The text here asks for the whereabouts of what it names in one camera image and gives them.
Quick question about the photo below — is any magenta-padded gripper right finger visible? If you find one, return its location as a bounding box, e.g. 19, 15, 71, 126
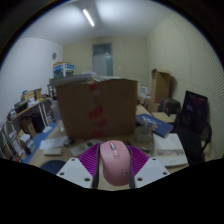
125, 144, 171, 189

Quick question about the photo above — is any white remote control with buttons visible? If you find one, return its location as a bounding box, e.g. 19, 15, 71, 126
69, 140, 99, 158

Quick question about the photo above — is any grey door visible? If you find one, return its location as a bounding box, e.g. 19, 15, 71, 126
92, 42, 114, 77

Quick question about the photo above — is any small cardboard box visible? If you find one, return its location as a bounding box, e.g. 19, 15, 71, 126
143, 96, 161, 113

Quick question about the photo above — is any large cardboard box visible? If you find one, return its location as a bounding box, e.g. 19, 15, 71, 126
54, 78, 139, 140

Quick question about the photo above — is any white paper sheet with writing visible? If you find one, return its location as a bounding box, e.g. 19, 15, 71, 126
38, 135, 69, 151

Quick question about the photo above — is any tall open cardboard box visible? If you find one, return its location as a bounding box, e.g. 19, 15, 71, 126
149, 68, 172, 104

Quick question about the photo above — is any clear water jug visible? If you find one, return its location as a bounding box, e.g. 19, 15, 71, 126
50, 100, 66, 133

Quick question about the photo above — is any blue book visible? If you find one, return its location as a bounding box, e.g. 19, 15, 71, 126
135, 112, 175, 139

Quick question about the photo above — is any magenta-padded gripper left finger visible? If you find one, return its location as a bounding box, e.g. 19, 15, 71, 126
56, 143, 101, 190

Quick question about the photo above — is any white book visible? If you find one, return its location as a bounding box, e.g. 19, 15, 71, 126
152, 132, 189, 168

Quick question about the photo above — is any cluttered shelf unit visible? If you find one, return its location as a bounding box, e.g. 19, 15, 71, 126
0, 87, 54, 163

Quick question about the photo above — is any black office chair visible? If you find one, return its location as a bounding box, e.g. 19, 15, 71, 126
173, 89, 213, 164

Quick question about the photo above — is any dark brown chair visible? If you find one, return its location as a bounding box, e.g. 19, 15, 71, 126
159, 97, 182, 117

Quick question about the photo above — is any clear plastic container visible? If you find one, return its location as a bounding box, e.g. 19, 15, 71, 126
134, 125, 154, 145

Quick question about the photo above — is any ceiling tube light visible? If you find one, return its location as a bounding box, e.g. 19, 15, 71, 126
82, 8, 96, 28

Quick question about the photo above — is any pink computer mouse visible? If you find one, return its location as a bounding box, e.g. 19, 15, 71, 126
99, 140, 132, 187

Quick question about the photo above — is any blue white cabinet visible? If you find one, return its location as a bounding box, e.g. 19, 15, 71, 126
52, 61, 76, 79

